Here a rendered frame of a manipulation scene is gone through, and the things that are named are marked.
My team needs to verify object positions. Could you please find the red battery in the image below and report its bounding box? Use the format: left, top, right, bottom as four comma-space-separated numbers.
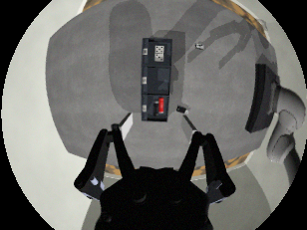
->
158, 98, 163, 113

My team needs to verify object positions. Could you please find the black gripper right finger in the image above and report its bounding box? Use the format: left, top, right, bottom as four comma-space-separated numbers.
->
165, 115, 236, 205

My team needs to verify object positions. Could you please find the black rack of bins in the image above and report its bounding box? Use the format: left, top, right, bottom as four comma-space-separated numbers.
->
141, 38, 172, 122

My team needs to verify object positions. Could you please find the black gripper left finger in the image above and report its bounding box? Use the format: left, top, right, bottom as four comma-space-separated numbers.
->
74, 113, 147, 203

